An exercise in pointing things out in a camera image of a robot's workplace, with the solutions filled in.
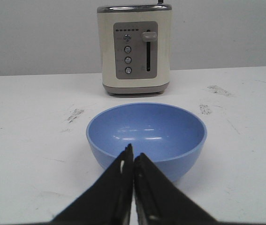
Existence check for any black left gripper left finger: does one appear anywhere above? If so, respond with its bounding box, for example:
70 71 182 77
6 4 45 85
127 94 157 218
51 144 133 223

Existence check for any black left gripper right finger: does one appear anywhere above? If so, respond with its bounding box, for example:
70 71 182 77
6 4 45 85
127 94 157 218
134 153 217 223

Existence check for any blue plastic bowl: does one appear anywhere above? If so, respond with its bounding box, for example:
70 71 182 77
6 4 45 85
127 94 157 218
86 103 207 181

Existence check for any cream two-slot toaster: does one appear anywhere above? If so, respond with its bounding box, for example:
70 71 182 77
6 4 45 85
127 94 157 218
97 3 172 95

